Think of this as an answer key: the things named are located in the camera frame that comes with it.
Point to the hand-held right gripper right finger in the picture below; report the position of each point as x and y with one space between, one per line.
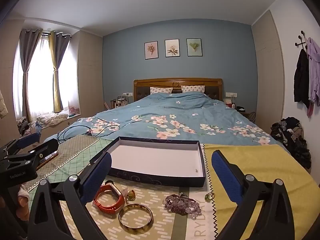
225 177

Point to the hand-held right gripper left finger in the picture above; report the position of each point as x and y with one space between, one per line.
96 177

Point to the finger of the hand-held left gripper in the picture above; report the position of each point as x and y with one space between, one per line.
30 138
46 147

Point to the orange smartwatch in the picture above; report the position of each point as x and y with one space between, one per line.
107 188

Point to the pink crystal charm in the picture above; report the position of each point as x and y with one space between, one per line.
123 194

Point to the yellow green ornament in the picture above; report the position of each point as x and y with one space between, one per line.
131 195

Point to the dark blue shallow box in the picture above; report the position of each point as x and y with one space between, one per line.
155 157

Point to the amber bangle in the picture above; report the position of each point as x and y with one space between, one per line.
135 231

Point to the person's left hand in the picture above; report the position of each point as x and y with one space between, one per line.
23 201

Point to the smartphone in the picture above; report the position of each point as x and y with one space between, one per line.
48 157

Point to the dark clothes heap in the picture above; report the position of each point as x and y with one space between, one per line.
22 125

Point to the crumpled beige blanket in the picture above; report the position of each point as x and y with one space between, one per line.
51 119

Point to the small pink fan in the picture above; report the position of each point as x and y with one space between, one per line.
74 110

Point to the white sheer curtain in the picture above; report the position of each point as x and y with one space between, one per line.
40 80

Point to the wooden nightstand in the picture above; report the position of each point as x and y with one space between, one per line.
246 115

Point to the black bedside item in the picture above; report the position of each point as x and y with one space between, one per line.
240 108

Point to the red box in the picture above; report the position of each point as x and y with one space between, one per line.
228 103

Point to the grey curtain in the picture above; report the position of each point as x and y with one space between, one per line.
27 62
62 52

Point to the pile of dark clothes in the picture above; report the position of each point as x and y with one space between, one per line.
292 140

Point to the nightstand clutter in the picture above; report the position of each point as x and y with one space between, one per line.
118 102

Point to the blue floral duvet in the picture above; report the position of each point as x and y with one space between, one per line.
175 110

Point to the beige wardrobe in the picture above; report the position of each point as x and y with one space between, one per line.
267 75
90 75

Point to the yellow curtain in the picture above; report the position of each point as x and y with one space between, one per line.
53 55

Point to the dotted white pillow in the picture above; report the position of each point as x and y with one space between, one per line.
193 88
161 90

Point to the wooden headboard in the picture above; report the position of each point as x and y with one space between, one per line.
177 82

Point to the pink garment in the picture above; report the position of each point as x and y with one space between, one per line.
310 108

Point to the black jacket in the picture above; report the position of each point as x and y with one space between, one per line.
301 80

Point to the green framed leaf picture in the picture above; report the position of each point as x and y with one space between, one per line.
194 47

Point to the pink framed flower picture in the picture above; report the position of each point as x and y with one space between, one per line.
151 50

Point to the white framed flower picture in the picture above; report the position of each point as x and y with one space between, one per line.
172 48

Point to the purple jacket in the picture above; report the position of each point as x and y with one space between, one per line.
315 70

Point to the white wall socket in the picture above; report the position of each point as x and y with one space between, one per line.
231 94
128 94

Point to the black wall coat rack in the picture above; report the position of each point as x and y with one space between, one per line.
301 41

